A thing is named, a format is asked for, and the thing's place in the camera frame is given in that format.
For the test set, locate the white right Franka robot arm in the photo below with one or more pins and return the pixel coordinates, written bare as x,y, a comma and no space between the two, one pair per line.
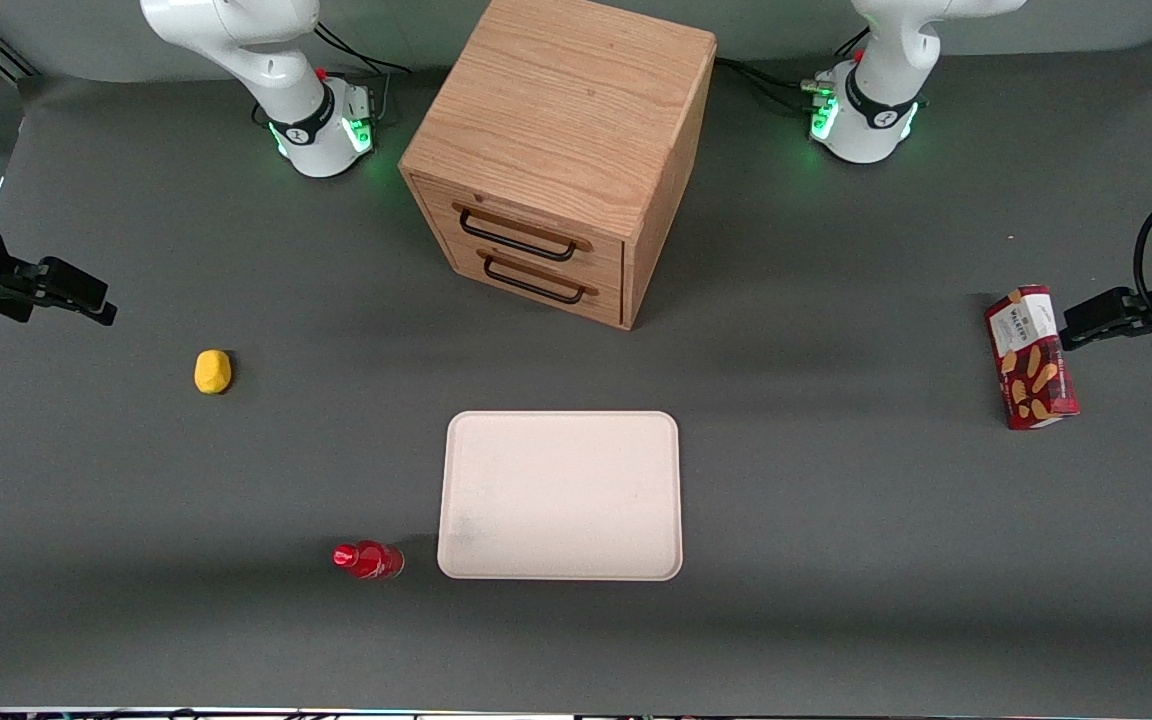
276,60

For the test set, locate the dark grey table mat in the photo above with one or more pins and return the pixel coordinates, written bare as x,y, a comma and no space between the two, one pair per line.
836,550

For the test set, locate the aluminium frame rail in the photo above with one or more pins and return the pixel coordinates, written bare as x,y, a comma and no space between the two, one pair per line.
16,65

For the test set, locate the red biscuit box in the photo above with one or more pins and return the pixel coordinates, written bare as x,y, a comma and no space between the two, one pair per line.
1031,380

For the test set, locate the red coke bottle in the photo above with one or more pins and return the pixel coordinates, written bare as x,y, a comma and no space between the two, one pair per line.
376,562

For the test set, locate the yellow lemon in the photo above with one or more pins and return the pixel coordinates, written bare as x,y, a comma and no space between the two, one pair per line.
213,372

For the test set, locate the beige rectangular tray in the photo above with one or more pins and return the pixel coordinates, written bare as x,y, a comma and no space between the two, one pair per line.
576,500

